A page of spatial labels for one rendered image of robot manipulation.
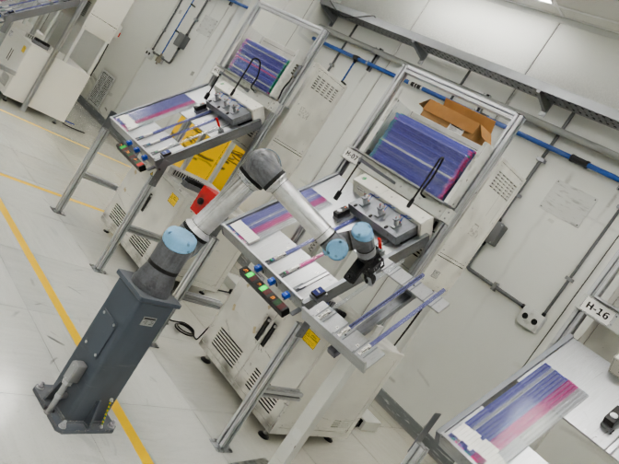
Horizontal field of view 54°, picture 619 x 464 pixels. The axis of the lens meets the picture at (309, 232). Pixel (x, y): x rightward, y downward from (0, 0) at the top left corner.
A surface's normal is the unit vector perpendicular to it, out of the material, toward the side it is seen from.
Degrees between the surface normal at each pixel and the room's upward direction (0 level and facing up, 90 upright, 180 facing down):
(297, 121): 90
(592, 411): 44
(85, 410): 90
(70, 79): 90
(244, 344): 90
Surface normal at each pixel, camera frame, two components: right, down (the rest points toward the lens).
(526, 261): -0.60, -0.29
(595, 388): -0.04, -0.79
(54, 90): 0.58, 0.48
